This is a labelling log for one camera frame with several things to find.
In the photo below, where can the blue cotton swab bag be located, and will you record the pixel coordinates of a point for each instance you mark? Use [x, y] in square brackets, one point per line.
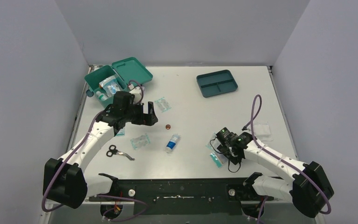
[108, 81]

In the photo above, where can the bandage strip pack upper centre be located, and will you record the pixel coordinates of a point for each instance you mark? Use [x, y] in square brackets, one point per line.
[162, 104]

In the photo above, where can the bandage strip pack near scissors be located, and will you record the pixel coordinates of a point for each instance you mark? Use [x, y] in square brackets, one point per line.
[141, 141]

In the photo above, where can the teal medicine kit box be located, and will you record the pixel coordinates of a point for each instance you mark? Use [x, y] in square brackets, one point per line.
[123, 70]

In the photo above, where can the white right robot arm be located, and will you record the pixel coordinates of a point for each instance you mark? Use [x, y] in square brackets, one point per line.
[304, 185]

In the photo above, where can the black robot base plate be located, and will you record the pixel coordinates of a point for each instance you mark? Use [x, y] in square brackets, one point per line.
[184, 196]

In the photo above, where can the bandage strip pack right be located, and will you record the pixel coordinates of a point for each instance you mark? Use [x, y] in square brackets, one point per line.
[210, 142]

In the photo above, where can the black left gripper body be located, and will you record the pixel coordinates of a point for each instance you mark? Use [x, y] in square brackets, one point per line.
[146, 115]

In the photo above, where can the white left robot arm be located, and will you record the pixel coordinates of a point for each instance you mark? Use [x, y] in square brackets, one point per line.
[64, 181]

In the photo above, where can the small white plastic bottle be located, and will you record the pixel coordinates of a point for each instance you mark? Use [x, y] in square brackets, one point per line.
[101, 96]

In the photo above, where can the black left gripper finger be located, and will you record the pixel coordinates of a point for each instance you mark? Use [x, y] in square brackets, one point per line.
[151, 110]
[149, 119]

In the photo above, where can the blue white bandage roll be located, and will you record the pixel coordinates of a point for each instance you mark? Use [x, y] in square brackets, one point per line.
[172, 143]

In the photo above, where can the dark teal divided tray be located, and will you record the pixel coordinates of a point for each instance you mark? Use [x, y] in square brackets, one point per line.
[216, 83]

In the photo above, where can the clear bag teal edge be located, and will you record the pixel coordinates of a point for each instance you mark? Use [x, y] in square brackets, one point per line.
[219, 159]

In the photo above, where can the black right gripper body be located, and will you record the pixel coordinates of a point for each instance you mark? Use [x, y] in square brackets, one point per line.
[235, 159]

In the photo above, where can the white gauze pad pack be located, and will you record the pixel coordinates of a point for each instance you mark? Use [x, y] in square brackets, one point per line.
[262, 132]

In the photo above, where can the teal medical gauze packet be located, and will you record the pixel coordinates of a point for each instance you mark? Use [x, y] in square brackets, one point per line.
[121, 132]

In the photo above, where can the black handled bandage scissors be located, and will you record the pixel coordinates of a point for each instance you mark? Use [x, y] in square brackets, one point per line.
[112, 150]

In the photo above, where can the blue packet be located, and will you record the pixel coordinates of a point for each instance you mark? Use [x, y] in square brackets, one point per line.
[112, 89]

